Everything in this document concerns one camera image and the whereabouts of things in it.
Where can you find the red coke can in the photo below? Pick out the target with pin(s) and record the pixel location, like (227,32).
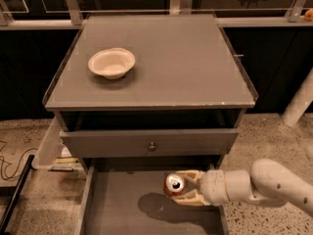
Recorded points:
(174,184)

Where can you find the clear plastic bin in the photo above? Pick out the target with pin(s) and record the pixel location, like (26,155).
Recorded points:
(53,154)

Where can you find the grey drawer cabinet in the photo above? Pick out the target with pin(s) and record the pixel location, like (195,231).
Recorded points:
(185,77)

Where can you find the grey top drawer front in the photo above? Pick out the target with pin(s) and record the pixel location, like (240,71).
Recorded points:
(135,143)

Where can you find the orange fruit on ledge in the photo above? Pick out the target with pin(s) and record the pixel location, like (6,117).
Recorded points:
(308,16)

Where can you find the open grey middle drawer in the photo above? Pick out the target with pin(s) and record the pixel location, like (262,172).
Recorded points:
(125,197)

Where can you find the black bar on floor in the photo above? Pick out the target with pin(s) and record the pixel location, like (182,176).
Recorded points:
(13,194)

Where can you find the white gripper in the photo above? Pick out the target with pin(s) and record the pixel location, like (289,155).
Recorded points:
(212,186)

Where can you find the round brass drawer knob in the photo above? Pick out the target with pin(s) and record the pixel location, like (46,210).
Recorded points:
(152,146)

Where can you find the white paper bowl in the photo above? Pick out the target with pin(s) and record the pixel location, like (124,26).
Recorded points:
(112,63)

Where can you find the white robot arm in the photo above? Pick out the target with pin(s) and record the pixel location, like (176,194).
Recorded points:
(267,184)

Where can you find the metal window rail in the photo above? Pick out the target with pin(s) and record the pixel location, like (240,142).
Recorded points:
(44,14)

